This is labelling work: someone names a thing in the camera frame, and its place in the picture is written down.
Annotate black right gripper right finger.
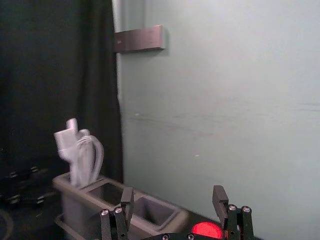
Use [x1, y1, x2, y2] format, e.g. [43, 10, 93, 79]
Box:
[212, 185, 256, 240]

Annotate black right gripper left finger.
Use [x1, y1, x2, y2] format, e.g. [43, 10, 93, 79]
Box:
[99, 186, 136, 240]

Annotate grey compartment organizer bin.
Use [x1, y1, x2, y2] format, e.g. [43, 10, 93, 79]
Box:
[51, 171, 190, 234]

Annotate black table cloth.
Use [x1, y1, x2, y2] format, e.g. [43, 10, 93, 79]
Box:
[0, 197, 266, 240]

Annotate black device with silver bolts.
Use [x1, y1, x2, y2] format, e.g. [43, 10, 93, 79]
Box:
[0, 163, 52, 209]

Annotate black curtain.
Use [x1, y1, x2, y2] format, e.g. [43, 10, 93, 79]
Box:
[0, 0, 125, 201]

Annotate black tool with red switch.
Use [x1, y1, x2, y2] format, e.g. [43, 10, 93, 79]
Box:
[190, 220, 224, 240]

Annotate white power cable with plug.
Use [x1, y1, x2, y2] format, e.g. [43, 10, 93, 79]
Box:
[53, 118, 105, 188]

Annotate steel wall bracket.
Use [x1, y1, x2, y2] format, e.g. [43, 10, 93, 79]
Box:
[113, 24, 167, 54]

